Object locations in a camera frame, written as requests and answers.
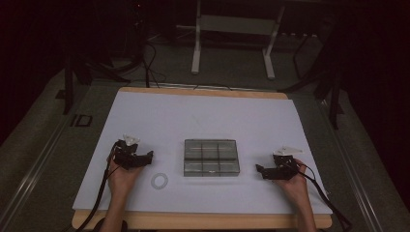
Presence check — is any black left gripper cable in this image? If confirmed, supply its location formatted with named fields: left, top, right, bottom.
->
left=74, top=143, right=119, bottom=232

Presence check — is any white ring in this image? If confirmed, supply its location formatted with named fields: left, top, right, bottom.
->
left=150, top=172, right=169, bottom=190

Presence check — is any clear plastic compartment box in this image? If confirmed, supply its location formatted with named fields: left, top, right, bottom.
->
left=183, top=138, right=242, bottom=178

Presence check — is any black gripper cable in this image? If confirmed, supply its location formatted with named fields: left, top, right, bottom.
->
left=296, top=161, right=354, bottom=232
left=74, top=143, right=119, bottom=232

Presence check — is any person's right hand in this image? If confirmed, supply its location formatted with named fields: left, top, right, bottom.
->
left=273, top=158, right=309, bottom=198

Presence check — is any white metal stand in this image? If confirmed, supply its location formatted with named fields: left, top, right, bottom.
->
left=190, top=0, right=286, bottom=81

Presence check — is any white table mat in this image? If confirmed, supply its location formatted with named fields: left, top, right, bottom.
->
left=72, top=91, right=334, bottom=216

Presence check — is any black floor cable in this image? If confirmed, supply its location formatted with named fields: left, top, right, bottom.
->
left=140, top=41, right=168, bottom=89

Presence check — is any metal floor rail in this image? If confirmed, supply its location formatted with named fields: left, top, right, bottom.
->
left=317, top=99, right=385, bottom=232
left=0, top=105, right=77, bottom=232

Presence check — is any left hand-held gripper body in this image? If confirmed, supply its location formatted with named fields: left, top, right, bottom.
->
left=112, top=133, right=145, bottom=171

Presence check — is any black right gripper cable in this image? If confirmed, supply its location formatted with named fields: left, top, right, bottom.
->
left=296, top=161, right=354, bottom=232

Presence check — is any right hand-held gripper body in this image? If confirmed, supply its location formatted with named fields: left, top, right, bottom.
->
left=272, top=146, right=305, bottom=181

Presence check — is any person's left hand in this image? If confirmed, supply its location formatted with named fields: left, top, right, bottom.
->
left=106, top=158, right=145, bottom=201

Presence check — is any black tripod stand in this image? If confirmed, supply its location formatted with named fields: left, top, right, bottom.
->
left=55, top=52, right=132, bottom=116
left=278, top=30, right=345, bottom=131

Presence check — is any wooden table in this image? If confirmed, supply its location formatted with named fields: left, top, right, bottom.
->
left=71, top=86, right=334, bottom=231

